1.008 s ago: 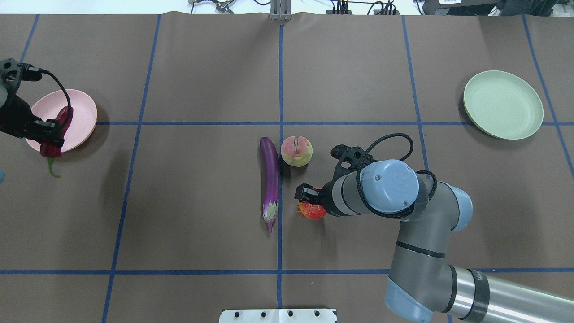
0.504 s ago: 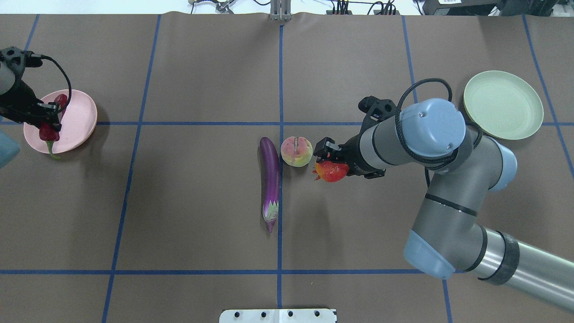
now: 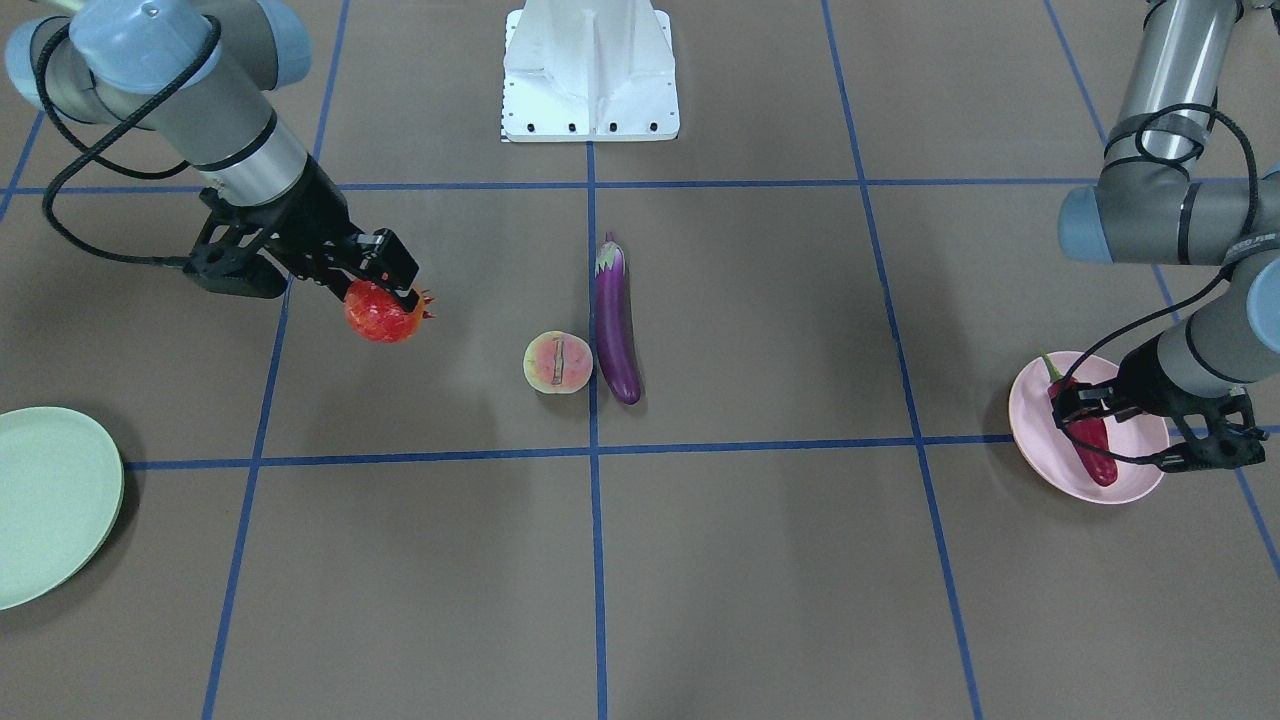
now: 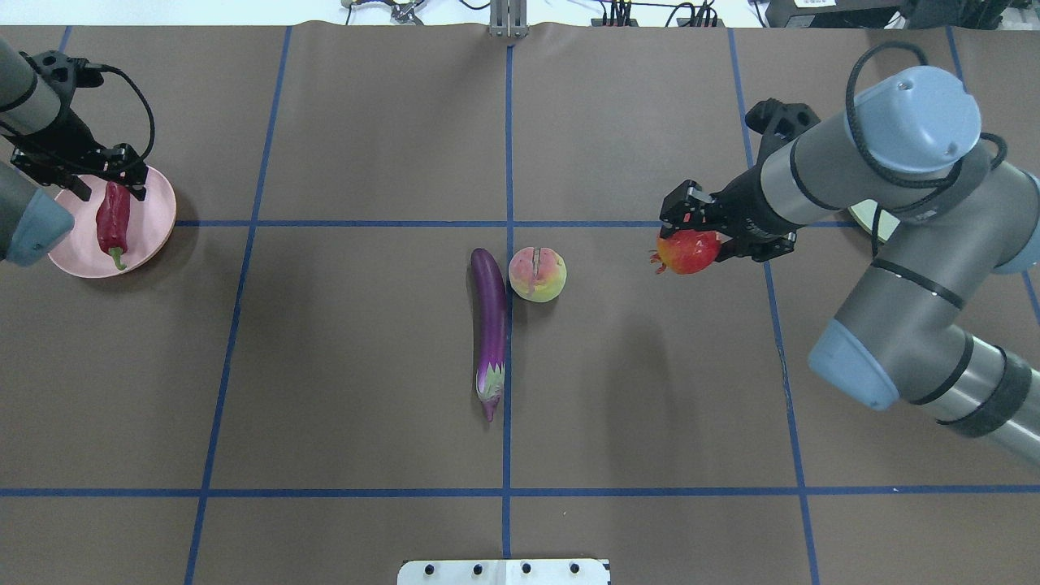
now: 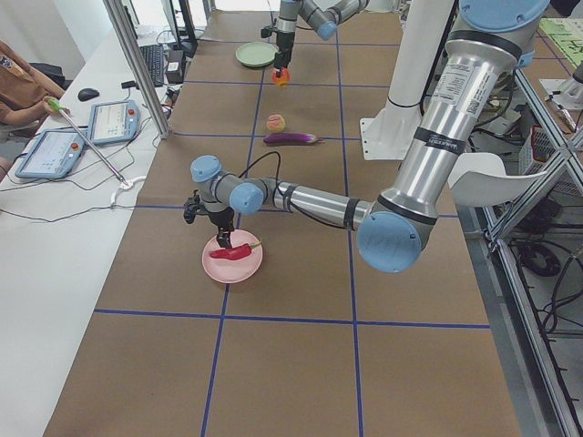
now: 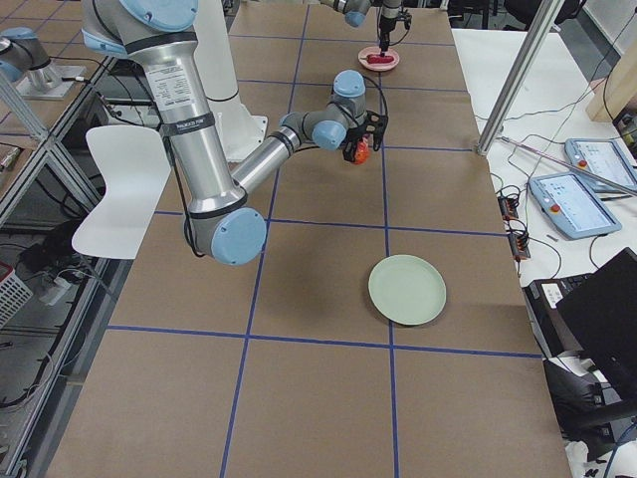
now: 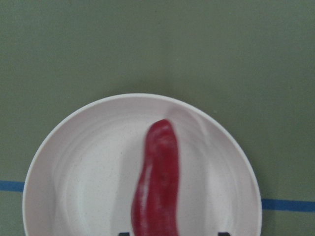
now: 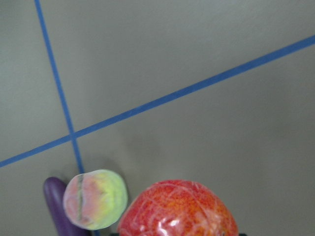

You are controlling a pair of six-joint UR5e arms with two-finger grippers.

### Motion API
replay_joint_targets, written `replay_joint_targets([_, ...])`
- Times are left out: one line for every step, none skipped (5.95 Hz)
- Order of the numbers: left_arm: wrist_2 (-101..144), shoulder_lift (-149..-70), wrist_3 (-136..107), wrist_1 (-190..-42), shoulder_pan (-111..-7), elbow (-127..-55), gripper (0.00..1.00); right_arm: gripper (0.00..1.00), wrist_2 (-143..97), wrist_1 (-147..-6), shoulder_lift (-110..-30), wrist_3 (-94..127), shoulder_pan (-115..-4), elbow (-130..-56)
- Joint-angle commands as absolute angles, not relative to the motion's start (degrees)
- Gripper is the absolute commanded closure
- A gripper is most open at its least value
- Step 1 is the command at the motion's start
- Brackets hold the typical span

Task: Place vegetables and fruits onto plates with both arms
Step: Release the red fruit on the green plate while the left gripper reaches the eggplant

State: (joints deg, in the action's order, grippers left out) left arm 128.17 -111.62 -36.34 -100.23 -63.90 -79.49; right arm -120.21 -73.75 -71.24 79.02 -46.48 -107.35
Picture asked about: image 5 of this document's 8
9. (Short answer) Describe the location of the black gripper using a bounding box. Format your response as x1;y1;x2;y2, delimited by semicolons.
209;207;235;249
273;31;295;76

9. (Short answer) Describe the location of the red pomegranate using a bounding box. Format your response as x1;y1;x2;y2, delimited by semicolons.
271;67;291;86

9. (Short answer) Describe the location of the red chili pepper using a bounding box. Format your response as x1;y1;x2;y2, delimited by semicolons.
210;242;261;261

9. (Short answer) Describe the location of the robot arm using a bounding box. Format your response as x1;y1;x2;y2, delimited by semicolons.
183;1;547;273
261;0;369;85

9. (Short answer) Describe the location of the light green plate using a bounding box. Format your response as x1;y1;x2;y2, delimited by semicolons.
235;42;277;68

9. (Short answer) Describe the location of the pink plate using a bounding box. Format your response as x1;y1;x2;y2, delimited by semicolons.
201;229;263;284

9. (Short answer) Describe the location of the peach fruit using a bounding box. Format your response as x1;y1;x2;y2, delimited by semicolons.
265;114;286;134

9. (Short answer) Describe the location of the purple eggplant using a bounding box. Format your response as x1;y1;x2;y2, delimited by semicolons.
263;132;322;147

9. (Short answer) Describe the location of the black power adapter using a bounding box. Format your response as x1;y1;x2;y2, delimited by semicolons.
165;50;186;84

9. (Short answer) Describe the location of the black keyboard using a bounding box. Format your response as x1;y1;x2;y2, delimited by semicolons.
139;45;165;87

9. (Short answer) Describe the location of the blue teach pendant far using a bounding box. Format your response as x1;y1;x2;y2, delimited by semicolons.
87;99;139;146

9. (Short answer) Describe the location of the blue teach pendant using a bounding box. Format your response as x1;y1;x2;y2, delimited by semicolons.
15;129;85;179
87;99;139;146

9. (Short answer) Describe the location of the white side desk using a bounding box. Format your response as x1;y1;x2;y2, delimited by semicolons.
0;26;183;437

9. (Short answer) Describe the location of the blue teach pendant near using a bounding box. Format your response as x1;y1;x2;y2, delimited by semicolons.
15;129;85;179

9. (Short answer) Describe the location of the black computer mouse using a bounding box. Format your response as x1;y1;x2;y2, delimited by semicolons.
77;87;100;102

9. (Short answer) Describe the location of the white plastic chair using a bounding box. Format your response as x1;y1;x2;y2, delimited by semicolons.
447;152;547;207

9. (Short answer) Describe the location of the person in brown shirt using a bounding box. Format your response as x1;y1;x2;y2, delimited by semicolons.
1;41;65;138

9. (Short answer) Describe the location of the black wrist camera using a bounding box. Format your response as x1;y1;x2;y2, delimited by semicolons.
183;189;201;224
261;25;278;38

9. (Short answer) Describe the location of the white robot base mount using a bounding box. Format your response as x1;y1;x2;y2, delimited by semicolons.
360;0;455;160

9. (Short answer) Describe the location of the aluminium frame post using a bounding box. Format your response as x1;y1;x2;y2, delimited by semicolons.
103;0;170;139

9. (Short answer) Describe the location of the metal rod green handle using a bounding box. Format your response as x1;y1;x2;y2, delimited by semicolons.
47;97;126;184

